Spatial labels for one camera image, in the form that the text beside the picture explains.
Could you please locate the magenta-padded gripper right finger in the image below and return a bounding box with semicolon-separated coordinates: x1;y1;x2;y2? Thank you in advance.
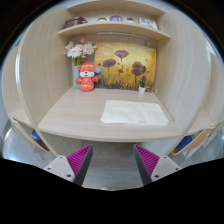
133;143;183;187

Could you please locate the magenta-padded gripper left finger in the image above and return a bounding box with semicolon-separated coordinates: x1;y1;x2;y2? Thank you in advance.
43;144;94;187

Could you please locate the white towel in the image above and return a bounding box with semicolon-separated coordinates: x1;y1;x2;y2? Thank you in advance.
100;99;170;126

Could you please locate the red plush mouse toy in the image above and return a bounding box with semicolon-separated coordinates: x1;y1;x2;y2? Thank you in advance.
74;61;103;93

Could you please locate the light blue vase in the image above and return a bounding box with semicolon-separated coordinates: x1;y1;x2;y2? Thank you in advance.
72;64;82;89

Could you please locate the yellow poppy flower painting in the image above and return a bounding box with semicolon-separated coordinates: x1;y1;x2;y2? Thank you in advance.
93;41;157;92

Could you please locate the pink and white flower bouquet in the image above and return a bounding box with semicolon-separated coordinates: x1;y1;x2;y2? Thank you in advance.
63;36;98;67

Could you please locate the white light bar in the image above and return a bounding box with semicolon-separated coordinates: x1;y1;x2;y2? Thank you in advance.
97;31;149;43

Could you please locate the white printed card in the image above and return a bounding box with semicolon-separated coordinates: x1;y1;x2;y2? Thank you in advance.
138;17;159;30

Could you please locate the brown case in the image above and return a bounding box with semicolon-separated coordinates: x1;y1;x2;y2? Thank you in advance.
63;16;88;29

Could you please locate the round purple sign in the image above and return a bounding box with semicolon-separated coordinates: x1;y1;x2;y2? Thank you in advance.
108;14;124;23

